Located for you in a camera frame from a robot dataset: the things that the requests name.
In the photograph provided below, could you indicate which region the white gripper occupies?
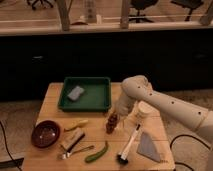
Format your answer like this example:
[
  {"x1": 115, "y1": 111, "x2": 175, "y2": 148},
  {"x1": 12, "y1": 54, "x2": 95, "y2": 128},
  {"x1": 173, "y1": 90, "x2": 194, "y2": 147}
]
[{"x1": 115, "y1": 94, "x2": 135, "y2": 116}]

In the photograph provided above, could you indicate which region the dark grape bunch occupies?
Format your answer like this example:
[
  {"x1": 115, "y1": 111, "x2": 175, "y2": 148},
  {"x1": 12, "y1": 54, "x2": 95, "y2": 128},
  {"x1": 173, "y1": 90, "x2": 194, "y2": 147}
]
[{"x1": 106, "y1": 114, "x2": 118, "y2": 134}]

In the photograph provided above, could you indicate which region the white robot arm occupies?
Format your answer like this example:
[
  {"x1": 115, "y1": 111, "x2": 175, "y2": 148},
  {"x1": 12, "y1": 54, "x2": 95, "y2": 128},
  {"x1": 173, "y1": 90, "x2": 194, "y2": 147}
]
[{"x1": 115, "y1": 75, "x2": 213, "y2": 143}]

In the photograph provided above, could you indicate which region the white cup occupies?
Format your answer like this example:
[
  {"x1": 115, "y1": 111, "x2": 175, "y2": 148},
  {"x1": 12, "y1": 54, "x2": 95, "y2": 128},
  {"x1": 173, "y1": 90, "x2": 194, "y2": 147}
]
[{"x1": 137, "y1": 101, "x2": 154, "y2": 119}]

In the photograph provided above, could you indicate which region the green plastic tray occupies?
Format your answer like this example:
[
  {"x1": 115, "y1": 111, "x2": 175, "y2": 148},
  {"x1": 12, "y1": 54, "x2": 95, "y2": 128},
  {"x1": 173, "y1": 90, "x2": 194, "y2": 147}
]
[{"x1": 58, "y1": 77, "x2": 111, "y2": 112}]

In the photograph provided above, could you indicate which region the grey sponge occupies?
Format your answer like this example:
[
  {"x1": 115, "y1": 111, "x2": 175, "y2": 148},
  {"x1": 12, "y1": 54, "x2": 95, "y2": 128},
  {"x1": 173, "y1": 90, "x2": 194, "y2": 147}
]
[{"x1": 67, "y1": 86, "x2": 84, "y2": 101}]

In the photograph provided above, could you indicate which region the grey folded cloth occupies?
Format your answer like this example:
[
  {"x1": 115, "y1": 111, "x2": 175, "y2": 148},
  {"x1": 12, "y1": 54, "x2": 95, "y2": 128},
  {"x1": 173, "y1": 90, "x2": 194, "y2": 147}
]
[{"x1": 137, "y1": 132, "x2": 161, "y2": 162}]

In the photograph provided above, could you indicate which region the metal fork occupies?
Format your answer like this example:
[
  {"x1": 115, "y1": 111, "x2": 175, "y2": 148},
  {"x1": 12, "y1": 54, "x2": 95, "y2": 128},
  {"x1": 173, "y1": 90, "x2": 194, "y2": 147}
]
[{"x1": 57, "y1": 144, "x2": 96, "y2": 160}]

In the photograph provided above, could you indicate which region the yellow banana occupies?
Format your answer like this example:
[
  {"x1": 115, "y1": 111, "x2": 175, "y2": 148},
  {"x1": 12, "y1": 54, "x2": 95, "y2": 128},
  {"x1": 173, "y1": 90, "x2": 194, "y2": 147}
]
[{"x1": 64, "y1": 119, "x2": 89, "y2": 132}]

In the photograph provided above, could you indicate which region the green cucumber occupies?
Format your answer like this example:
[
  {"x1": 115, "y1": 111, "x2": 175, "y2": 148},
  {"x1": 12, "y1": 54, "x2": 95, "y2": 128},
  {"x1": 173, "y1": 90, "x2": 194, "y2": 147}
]
[{"x1": 84, "y1": 141, "x2": 109, "y2": 163}]

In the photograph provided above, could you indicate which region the wooden table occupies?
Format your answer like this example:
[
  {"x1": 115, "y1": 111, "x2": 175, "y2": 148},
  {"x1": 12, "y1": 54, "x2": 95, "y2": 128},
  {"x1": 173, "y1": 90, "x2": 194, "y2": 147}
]
[{"x1": 23, "y1": 83, "x2": 175, "y2": 171}]

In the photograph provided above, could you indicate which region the dark red bowl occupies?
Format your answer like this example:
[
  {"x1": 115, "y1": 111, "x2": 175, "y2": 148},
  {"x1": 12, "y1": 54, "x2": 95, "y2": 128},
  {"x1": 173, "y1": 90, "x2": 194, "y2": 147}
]
[{"x1": 31, "y1": 120, "x2": 60, "y2": 148}]

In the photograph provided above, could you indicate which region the white handled dish brush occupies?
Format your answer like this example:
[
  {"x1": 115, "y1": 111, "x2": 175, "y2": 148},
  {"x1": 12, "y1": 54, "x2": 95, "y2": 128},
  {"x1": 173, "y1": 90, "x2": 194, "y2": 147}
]
[{"x1": 117, "y1": 124, "x2": 141, "y2": 165}]

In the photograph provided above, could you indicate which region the black cable right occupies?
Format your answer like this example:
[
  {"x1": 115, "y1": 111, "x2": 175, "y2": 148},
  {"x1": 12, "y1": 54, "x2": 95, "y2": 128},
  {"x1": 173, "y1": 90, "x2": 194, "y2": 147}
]
[{"x1": 169, "y1": 133, "x2": 213, "y2": 171}]

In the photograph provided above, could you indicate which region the black cable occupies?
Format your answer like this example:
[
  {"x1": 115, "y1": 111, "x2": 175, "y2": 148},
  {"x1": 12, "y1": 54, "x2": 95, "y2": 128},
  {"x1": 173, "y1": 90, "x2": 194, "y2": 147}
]
[
  {"x1": 0, "y1": 120, "x2": 15, "y2": 164},
  {"x1": 169, "y1": 133, "x2": 213, "y2": 171}
]

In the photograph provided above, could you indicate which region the black cable left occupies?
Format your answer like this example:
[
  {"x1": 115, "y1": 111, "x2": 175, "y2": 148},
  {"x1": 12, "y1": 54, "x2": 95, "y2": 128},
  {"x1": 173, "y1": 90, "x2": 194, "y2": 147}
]
[{"x1": 0, "y1": 120, "x2": 15, "y2": 164}]

